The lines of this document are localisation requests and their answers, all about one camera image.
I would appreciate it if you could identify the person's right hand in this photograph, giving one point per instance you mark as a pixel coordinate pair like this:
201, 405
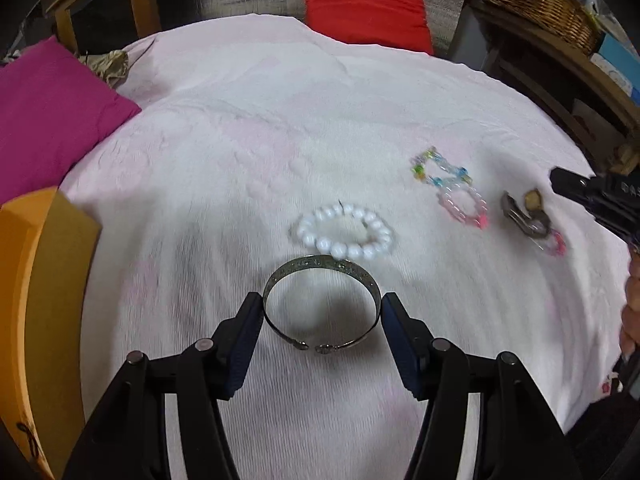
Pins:
631, 310

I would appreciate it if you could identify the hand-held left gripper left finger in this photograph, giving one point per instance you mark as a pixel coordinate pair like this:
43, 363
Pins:
243, 345

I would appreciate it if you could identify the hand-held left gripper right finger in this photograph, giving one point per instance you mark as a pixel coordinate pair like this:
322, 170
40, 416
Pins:
404, 345

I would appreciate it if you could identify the magenta pillow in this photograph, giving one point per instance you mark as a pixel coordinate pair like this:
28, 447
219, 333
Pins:
45, 110

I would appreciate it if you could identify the red pillow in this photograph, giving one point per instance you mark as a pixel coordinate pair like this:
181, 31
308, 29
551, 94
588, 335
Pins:
367, 2

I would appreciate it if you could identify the beige crumpled cloth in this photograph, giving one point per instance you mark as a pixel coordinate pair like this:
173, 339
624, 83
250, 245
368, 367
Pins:
111, 65

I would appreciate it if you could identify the wicker basket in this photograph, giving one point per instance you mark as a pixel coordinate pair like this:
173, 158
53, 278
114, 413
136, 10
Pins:
560, 5

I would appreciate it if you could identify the light blue box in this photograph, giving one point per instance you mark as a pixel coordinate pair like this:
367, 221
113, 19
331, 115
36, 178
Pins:
620, 65

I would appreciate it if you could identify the silver metal bangle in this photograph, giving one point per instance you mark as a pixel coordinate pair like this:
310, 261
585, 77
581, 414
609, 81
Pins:
320, 261

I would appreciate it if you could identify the wooden chair frame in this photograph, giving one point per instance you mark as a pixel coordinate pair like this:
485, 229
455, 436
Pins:
62, 15

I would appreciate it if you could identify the orange cardboard box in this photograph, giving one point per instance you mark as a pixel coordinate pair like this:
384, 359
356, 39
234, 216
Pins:
45, 285

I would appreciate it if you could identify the metal watch band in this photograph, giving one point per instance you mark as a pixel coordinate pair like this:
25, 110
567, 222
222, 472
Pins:
520, 212

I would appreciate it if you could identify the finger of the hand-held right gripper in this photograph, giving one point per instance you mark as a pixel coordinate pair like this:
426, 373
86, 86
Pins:
600, 200

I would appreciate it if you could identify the wooden shelf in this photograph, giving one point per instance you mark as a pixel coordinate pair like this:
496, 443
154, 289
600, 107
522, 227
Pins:
540, 65

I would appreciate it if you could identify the pale pink blanket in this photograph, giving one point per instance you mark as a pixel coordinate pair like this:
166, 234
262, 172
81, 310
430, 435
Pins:
250, 160

